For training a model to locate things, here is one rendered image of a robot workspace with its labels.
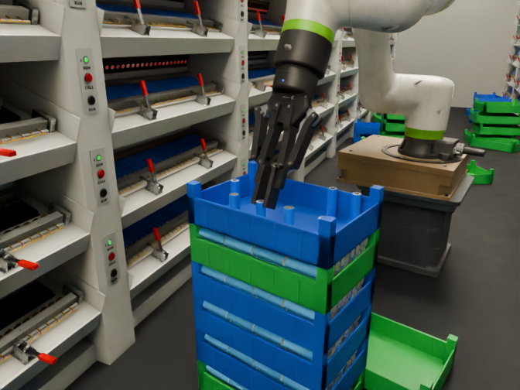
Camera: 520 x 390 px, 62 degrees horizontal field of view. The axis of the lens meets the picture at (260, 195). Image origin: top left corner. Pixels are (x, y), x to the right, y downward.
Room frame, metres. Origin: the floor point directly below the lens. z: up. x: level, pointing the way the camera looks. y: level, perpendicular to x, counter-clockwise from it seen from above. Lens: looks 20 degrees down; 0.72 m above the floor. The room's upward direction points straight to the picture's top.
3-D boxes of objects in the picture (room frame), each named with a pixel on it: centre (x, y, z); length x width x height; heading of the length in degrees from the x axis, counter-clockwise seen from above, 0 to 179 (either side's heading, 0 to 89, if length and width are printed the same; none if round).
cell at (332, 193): (0.76, -0.14, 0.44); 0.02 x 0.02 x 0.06
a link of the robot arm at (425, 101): (1.40, -0.53, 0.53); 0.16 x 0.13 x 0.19; 62
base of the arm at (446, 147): (1.36, -0.58, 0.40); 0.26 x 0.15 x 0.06; 54
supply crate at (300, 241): (0.74, -0.04, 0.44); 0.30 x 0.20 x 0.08; 53
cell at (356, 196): (0.73, -0.17, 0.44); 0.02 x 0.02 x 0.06
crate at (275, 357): (0.74, -0.04, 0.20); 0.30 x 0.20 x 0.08; 53
